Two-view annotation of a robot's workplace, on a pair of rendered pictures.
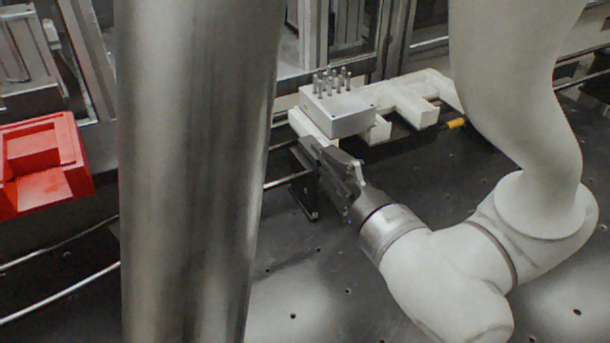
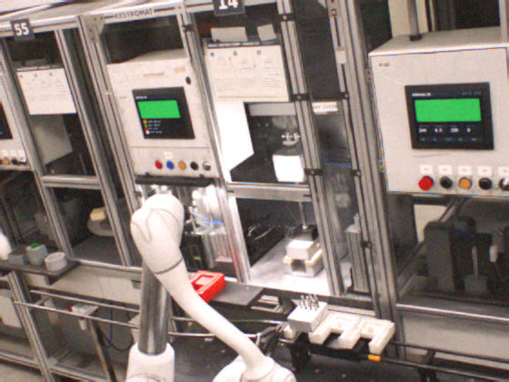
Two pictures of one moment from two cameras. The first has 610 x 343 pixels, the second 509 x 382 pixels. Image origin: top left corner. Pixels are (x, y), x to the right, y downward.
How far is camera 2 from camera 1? 2.18 m
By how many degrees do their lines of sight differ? 57
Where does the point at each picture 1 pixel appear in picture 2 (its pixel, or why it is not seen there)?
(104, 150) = (224, 293)
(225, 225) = (146, 306)
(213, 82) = (144, 279)
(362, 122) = (304, 326)
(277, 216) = (285, 362)
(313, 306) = not seen: outside the picture
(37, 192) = not seen: hidden behind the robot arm
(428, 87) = (370, 329)
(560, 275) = not seen: outside the picture
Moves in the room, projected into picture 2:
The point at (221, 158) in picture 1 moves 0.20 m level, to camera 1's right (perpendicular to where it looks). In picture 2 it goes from (146, 293) to (170, 316)
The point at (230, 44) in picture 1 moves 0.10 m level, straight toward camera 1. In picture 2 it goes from (147, 275) to (121, 288)
